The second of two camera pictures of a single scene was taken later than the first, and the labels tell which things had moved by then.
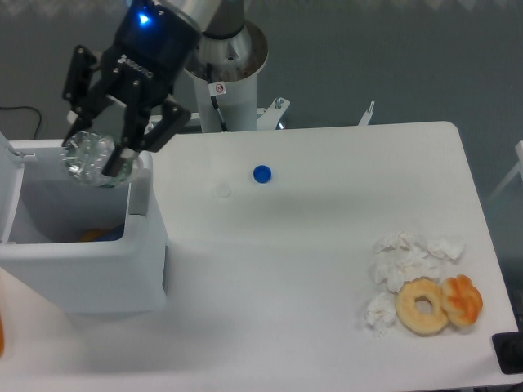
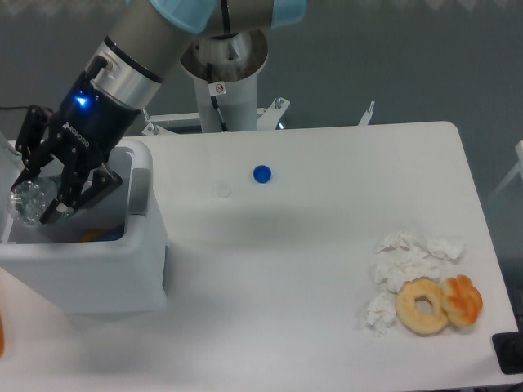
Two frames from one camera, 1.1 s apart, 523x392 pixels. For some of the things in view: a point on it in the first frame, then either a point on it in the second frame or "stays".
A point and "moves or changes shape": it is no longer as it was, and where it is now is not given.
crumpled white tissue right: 445,247 stays
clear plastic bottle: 88,154 moves or changes shape
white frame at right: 516,170 stays
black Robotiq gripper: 154,44 -> 91,122
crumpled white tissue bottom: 381,312 stays
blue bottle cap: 262,174 stays
